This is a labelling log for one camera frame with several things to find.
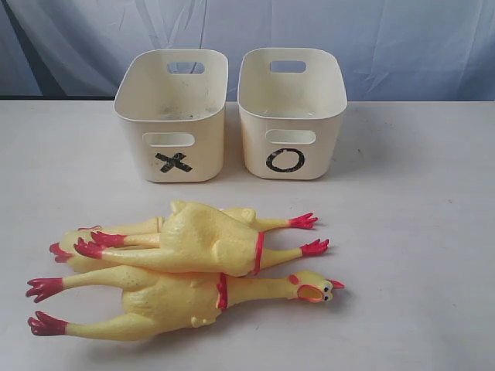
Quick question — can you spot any headless yellow rubber chicken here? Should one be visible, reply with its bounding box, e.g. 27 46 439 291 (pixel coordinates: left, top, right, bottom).
74 200 264 277

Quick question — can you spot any yellow rubber chicken beak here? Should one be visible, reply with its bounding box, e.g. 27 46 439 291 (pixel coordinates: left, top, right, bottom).
26 265 345 341

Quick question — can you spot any cream bin marked O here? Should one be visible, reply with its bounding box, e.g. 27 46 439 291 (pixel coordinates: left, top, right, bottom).
237 48 347 180

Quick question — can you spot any cream bin marked X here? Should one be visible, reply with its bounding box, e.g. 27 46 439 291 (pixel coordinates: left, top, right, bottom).
114 49 228 182

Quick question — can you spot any yellow rubber chicken lying behind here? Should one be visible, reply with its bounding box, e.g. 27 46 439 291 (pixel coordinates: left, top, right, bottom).
49 208 328 273

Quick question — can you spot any blue-grey backdrop curtain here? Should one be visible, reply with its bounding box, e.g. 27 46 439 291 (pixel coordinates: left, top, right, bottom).
1 1 494 100

